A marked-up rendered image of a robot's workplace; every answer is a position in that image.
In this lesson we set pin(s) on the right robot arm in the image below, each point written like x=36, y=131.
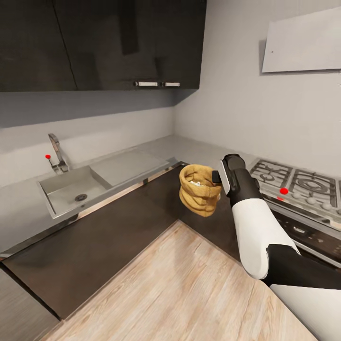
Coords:
x=310, y=290

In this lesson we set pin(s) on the popcorn bag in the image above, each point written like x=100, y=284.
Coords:
x=197, y=191

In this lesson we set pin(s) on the oven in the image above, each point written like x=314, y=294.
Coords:
x=314, y=240

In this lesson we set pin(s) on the burner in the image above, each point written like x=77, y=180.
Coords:
x=313, y=189

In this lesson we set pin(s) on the dishwasher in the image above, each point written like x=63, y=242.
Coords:
x=23, y=315

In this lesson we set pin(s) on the range hood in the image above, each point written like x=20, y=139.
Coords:
x=306, y=42

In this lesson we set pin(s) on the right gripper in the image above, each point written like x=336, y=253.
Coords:
x=215, y=176

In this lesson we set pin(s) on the drop in sink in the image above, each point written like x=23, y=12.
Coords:
x=72, y=188

